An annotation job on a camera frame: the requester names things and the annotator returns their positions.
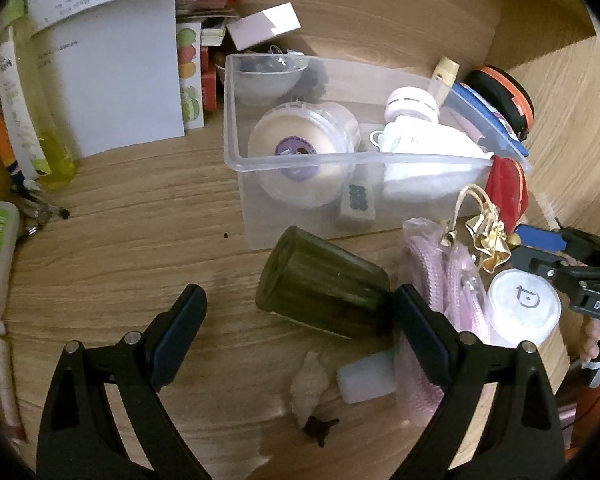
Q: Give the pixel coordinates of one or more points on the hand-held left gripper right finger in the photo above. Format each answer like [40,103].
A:
[420,335]

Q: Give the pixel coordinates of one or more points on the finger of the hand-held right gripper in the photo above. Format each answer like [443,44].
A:
[540,237]
[530,262]

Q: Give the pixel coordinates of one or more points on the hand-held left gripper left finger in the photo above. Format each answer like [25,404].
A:
[180,332]

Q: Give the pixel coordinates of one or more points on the white round jar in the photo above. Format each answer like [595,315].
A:
[522,305]

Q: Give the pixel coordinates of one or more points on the dark green glass cup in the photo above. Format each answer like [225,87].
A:
[320,285]

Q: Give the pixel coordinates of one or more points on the black hair clip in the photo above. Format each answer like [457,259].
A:
[317,427]

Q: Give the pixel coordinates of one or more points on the clear plastic storage box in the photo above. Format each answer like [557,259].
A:
[290,160]

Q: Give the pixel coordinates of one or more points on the wooden desktop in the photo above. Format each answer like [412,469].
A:
[130,260]

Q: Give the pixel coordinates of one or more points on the person's right hand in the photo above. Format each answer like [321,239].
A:
[592,340]

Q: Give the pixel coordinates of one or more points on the gold ribbon bow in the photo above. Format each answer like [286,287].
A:
[490,240]

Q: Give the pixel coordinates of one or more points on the red pouch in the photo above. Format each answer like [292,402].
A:
[505,190]

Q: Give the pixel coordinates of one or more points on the white eraser block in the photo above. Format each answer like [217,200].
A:
[367,377]

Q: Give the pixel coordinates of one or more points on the white fluffy cotton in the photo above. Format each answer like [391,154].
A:
[310,385]

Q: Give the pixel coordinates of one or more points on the blue pouch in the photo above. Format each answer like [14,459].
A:
[490,120]

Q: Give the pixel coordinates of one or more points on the pink flat case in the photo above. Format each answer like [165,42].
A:
[467,125]

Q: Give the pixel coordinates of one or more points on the white block with blue print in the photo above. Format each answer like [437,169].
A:
[357,202]

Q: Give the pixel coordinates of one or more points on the orange and black round case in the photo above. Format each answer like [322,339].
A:
[505,95]

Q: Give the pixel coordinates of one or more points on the white face mask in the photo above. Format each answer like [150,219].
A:
[420,140]

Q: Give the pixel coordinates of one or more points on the white striped tube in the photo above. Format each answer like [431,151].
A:
[9,390]

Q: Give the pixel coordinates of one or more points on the cream lotion tube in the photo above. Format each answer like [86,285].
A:
[445,72]

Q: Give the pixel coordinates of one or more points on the yellow green spray bottle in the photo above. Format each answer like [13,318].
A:
[55,155]

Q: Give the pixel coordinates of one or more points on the round container with purple label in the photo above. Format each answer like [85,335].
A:
[290,135]

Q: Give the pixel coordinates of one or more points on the red box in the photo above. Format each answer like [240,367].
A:
[209,80]

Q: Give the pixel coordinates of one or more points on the large white box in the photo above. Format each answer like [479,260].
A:
[120,85]

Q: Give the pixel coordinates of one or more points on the fruit print card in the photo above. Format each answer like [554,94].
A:
[189,75]

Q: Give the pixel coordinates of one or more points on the small translucent bowl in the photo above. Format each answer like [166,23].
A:
[265,82]

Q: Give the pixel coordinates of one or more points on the pink and white small box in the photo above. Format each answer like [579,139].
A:
[265,27]

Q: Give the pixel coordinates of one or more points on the stack of books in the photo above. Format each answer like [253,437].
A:
[205,0]

